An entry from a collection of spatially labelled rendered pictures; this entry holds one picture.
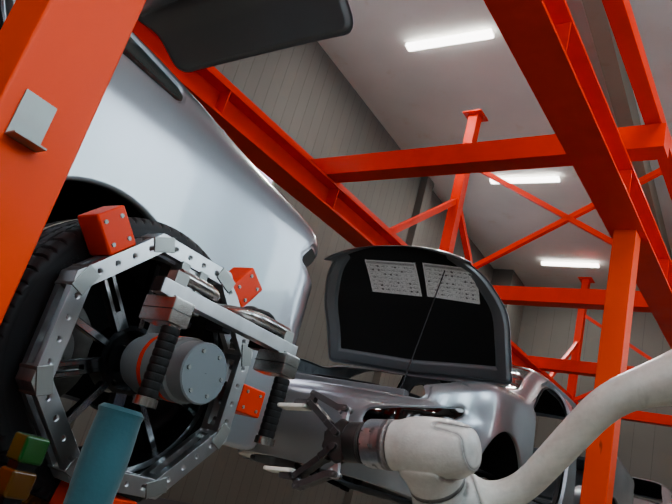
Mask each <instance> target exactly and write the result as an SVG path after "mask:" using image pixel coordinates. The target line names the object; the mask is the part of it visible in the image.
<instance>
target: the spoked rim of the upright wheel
mask: <svg viewBox="0 0 672 504"><path fill-rule="evenodd" d="M170 268H171V265H169V264H167V263H166V262H164V261H162V260H160V259H158V258H157V257H153V258H151V259H149V260H147V261H145V262H142V263H140V264H138V265H136V266H134V267H131V268H129V269H127V270H125V272H126V273H128V274H129V275H130V276H131V277H132V278H133V279H134V280H135V281H136V282H137V283H138V284H139V286H140V287H141V288H142V290H143V293H142V297H141V300H140V303H139V307H138V310H137V314H136V317H135V320H134V324H133V325H128V322H127V318H126V314H125V310H124V306H123V303H122V299H121V295H120V291H119V287H118V283H117V279H116V275H114V276H112V277H110V278H107V279H105V280H103V281H101V282H99V285H100V289H101V292H102V296H103V300H104V304H105V307H106V311H107V315H108V319H109V322H110V327H108V328H106V329H105V330H103V331H102V332H101V333H100V332H98V331H97V330H96V329H94V328H93V327H92V326H90V325H89V324H88V323H86V322H85V321H84V320H82V319H81V318H80V317H78V319H77V322H76V324H75V326H74V327H75V328H77V329H78V330H80V331H81V332H82V333H84V334H85V335H86V336H88V337H89V338H90V339H92V340H93V343H92V345H91V347H90V350H89V353H88V357H84V358H76V359H67V360H61V361H60V363H59V366H58V368H61V367H68V366H76V365H79V368H75V369H68V370H60V371H56V373H55V375H54V378H53V379H55V378H63V377H70V376H77V375H84V374H89V376H90V378H91V380H92V382H93V383H94V384H95V386H93V387H92V388H91V389H90V390H89V391H88V392H87V393H86V394H85V395H84V396H83V397H82V398H81V399H80V400H79V401H78V402H77V403H76V404H75V405H73V406H72V407H71V408H70V409H69V410H68V411H67V412H66V416H67V419H68V421H69V424H71V423H72V422H73V421H74V420H75V419H76V418H77V417H78V416H79V415H80V414H81V413H82V412H83V411H84V410H85V409H86V408H87V407H88V406H89V405H90V404H91V403H93V402H94V401H95V400H96V399H97V398H98V397H99V396H100V395H101V394H102V393H103V392H108V393H110V395H109V399H108V402H107V403H110V404H114V405H117V406H121V407H124V405H125V401H126V398H127V396H130V395H132V397H134V394H137V393H135V392H134V391H133V390H132V389H131V388H130V387H129V386H128V385H127V384H126V383H125V382H124V380H123V378H122V376H121V372H114V371H112V370H111V368H110V366H109V362H108V360H109V355H110V353H111V351H112V350H113V349H114V348H115V347H116V346H119V345H124V346H125V347H127V345H128V344H129V343H130V342H132V341H133V340H134V339H136V338H138V337H142V336H143V335H145V334H146V333H147V330H146V329H145V328H144V325H145V321H144V320H142V319H140V318H139V314H140V311H141V309H142V306H141V305H143V303H144V301H145V298H146V295H147V294H156V293H154V292H152V291H151V290H150V289H151V287H152V284H153V281H154V279H155V276H159V277H167V276H168V273H169V270H170ZM191 317H192V318H191V319H190V323H192V324H191V327H190V328H187V329H181V330H180V335H179V336H187V337H193V338H198V339H200V340H202V341H204V342H209V343H213V344H215V345H217V346H218V333H213V332H211V331H209V330H206V329H205V326H206V323H207V321H210V320H208V319H206V318H204V317H202V316H200V315H199V317H196V316H194V317H193V316H191ZM112 380H113V381H114V384H113V385H112V384H111V381H112ZM156 400H158V401H159V402H158V405H157V407H156V409H151V408H148V407H144V406H141V405H137V404H135V409H134V411H138V412H141V413H142V414H143V417H144V420H143V422H142V423H141V426H140V429H139V432H138V435H137V439H136V442H135V445H134V448H133V451H132V454H131V457H130V460H129V463H128V466H127V469H126V471H127V472H132V473H134V472H137V471H140V470H143V469H145V468H147V467H149V466H151V465H153V464H154V463H155V462H156V461H158V460H159V459H160V458H162V457H163V456H164V455H166V454H167V453H168V452H170V451H171V450H172V449H173V448H175V447H176V446H177V445H179V444H180V443H181V442H182V441H183V440H184V439H185V438H186V436H187V435H188V434H189V433H190V431H191V430H192V429H193V427H194V426H195V424H196V423H197V421H198V419H199V418H200V416H201V414H202V412H203V410H204V408H205V406H206V404H207V403H206V404H203V405H197V404H192V403H190V404H178V403H173V402H168V401H165V400H160V399H156Z"/></svg>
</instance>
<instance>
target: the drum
mask: <svg viewBox="0 0 672 504"><path fill-rule="evenodd" d="M158 335H159V333H149V334H145V335H143V336H142V337H138V338H136V339H134V340H133V341H132V342H130V343H129V344H128V345H127V347H126V348H125V350H124V351H123V354H122V356H121V360H120V372H121V376H122V378H123V380H124V382H125V383H126V384H127V385H128V386H129V387H130V388H131V389H132V390H133V391H134V392H135V393H137V394H138V390H139V388H140V386H141V385H140V384H141V382H142V379H143V376H144V373H145V371H146V368H147V365H148V364H149V359H150V357H151V356H152V351H153V349H154V348H155V343H156V341H157V337H158ZM172 354H173V355H172V358H171V360H170V364H169V366H168V368H167V372H166V375H165V376H164V381H163V383H162V386H161V389H160V391H159V395H158V398H157V399H160V400H165V401H168V402H173V403H178V404H190V403H192V404H197V405H203V404H206V403H209V402H210V401H212V400H213V399H214V398H215V397H216V396H217V395H218V394H219V393H220V391H221V389H222V388H223V385H224V383H225V379H226V374H227V363H226V359H225V356H224V354H223V352H222V350H221V349H220V348H219V347H218V346H217V345H215V344H213V343H209V342H204V341H202V340H200V339H198V338H193V337H187V336H179V337H178V341H177V344H176V345H175V349H174V352H173V353H172Z"/></svg>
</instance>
